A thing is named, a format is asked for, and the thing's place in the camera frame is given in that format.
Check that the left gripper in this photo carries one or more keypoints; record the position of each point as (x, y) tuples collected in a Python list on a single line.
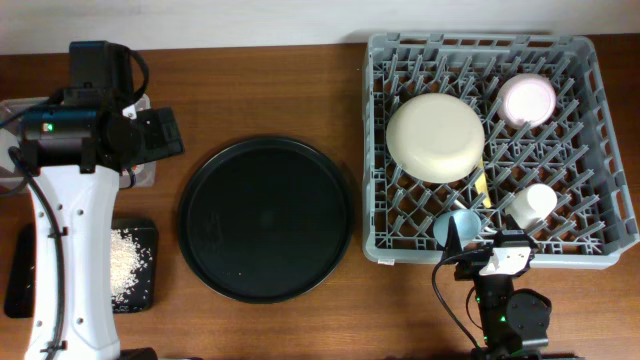
[(165, 134)]

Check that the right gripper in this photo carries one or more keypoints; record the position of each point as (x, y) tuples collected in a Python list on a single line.
[(471, 265)]

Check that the light blue plastic cup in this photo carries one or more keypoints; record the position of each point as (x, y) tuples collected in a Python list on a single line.
[(467, 222)]

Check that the yellow plastic knife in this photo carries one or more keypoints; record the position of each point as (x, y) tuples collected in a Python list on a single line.
[(481, 186)]

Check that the white plastic cup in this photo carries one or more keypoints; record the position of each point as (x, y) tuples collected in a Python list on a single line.
[(532, 205)]

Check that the large beige bowl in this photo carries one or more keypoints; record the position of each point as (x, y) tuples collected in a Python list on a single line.
[(435, 138)]

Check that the pile of rice grains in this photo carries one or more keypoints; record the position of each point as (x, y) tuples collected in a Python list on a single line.
[(130, 266)]

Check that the small pink bowl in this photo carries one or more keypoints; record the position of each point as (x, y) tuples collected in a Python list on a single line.
[(526, 99)]

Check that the white plastic fork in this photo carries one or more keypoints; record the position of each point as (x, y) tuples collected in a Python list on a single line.
[(460, 205)]

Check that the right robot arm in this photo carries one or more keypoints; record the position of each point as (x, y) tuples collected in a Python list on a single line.
[(514, 322)]

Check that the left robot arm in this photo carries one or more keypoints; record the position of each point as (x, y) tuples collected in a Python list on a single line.
[(72, 149)]

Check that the grey plastic dishwasher rack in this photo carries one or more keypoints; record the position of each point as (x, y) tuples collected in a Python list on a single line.
[(574, 152)]

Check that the clear plastic waste bin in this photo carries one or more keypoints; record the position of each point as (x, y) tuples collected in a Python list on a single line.
[(10, 177)]

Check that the round black serving tray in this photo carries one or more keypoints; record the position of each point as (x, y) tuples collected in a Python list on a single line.
[(265, 220)]

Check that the black rectangular tray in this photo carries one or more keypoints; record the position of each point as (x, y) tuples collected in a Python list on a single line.
[(19, 300)]

